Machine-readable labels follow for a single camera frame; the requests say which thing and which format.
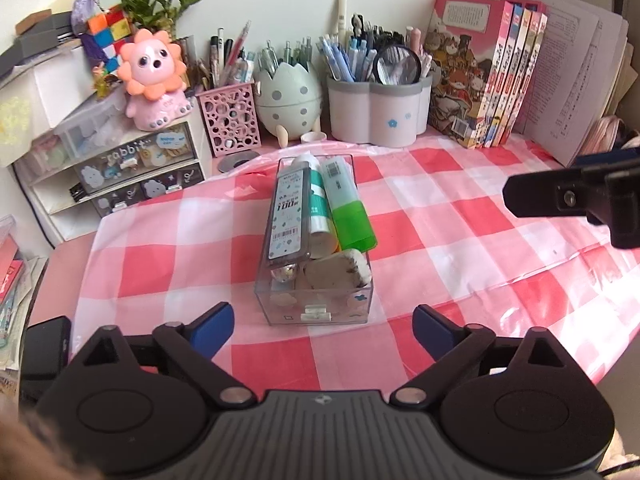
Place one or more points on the grey desk cable grommet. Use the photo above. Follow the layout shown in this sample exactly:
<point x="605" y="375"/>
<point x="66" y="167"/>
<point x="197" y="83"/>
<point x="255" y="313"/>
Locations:
<point x="230" y="162"/>

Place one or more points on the magnifying glass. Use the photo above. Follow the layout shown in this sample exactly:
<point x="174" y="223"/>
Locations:
<point x="396" y="65"/>

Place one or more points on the pink perforated pen holder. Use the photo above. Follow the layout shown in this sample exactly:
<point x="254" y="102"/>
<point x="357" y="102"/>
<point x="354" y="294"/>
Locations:
<point x="229" y="118"/>

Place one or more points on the grey white cloud pen holder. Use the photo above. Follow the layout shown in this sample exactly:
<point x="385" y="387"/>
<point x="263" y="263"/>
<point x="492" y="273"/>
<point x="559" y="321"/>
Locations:
<point x="372" y="113"/>

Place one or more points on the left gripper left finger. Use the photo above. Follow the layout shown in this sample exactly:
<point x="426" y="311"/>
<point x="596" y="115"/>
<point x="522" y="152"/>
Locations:
<point x="188" y="350"/>

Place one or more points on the purple cartoon pen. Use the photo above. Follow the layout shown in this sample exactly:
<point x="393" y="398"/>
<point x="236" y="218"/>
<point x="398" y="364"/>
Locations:
<point x="285" y="274"/>

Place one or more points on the stack of paper documents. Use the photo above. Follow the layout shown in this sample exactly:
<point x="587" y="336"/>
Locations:
<point x="578" y="61"/>

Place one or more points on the white box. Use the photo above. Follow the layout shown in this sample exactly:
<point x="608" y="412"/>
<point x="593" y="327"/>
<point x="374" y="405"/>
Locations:
<point x="37" y="96"/>

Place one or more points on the rubik's cube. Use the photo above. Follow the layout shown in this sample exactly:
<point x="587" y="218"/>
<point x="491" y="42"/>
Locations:
<point x="107" y="33"/>

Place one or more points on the white mini drawer unit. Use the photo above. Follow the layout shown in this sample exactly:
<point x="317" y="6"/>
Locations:
<point x="70" y="201"/>

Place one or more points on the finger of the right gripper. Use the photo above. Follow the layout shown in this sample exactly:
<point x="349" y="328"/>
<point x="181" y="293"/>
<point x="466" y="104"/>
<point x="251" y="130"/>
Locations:
<point x="571" y="192"/>
<point x="607" y="158"/>

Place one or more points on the comic book box set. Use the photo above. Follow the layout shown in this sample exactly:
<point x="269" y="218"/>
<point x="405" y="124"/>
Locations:
<point x="471" y="43"/>

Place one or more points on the pink books stack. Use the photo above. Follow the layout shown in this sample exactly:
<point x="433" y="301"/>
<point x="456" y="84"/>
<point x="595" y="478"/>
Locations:
<point x="20" y="279"/>

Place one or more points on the green highlighter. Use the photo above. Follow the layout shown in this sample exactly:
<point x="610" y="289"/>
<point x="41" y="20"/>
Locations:
<point x="350" y="218"/>

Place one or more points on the pink lion toy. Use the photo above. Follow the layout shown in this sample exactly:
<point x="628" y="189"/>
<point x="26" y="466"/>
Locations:
<point x="151" y="71"/>

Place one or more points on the pencil lead refill case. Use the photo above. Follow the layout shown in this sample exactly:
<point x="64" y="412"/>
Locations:
<point x="288" y="228"/>

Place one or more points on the white eraser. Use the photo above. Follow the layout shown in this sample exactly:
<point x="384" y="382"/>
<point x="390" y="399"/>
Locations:
<point x="348" y="269"/>

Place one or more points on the green egg pen holder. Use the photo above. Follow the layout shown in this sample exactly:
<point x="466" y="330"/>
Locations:
<point x="289" y="102"/>

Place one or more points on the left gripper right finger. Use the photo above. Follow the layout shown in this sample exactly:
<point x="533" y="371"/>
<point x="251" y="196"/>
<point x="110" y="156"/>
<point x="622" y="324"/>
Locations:
<point x="456" y="350"/>

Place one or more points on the clear plastic organizer tray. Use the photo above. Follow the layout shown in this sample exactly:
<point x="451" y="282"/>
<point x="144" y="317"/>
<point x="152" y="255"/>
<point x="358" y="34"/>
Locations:
<point x="304" y="277"/>

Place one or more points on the black device at left edge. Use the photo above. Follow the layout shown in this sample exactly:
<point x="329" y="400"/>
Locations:
<point x="45" y="354"/>

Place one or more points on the red checkered tablecloth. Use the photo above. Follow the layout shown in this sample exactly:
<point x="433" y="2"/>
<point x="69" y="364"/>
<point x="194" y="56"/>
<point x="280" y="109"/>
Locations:
<point x="444" y="239"/>

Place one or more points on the green white glue stick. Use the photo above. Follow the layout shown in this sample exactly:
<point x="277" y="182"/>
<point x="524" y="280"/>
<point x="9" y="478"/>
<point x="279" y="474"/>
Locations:
<point x="322" y="236"/>

